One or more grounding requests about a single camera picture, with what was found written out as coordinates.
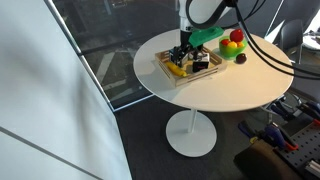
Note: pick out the flat rectangular board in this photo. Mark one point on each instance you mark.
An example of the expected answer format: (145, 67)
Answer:
(263, 163)

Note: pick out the white black picture cube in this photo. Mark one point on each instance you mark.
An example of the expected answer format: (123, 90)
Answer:
(201, 63)

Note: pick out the aluminium extrusion bar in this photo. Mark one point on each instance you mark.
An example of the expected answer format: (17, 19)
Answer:
(313, 167)

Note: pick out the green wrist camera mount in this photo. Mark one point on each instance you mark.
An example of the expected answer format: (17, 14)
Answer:
(206, 36)

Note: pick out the yellow banana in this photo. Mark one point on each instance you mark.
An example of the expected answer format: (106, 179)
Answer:
(176, 69)

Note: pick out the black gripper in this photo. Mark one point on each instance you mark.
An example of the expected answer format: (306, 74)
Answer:
(185, 41)

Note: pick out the blue black spring clamp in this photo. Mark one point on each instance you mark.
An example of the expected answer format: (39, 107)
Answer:
(281, 111)
(310, 108)
(246, 128)
(278, 136)

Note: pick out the yellow lemon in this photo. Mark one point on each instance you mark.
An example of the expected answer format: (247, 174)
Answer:
(232, 44)

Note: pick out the window frame mullion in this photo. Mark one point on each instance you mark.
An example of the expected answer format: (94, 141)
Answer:
(79, 50)

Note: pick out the small orange fruit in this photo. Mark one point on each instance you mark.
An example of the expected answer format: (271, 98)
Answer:
(240, 44)

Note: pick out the green plastic bowl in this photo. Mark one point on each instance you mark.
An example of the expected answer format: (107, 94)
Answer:
(232, 51)

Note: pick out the small red fruit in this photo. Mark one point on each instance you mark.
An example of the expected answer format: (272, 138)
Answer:
(225, 42)

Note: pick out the red apple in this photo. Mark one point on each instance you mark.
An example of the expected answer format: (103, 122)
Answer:
(236, 35)

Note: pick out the dark grey office chair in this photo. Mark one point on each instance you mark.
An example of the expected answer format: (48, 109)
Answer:
(291, 36)

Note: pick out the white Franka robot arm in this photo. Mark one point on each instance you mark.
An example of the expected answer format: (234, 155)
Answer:
(200, 10)

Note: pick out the white table pedestal base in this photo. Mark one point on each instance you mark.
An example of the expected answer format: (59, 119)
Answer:
(191, 136)

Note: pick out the wooden slatted tray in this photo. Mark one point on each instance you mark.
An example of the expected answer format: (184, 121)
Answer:
(186, 79)

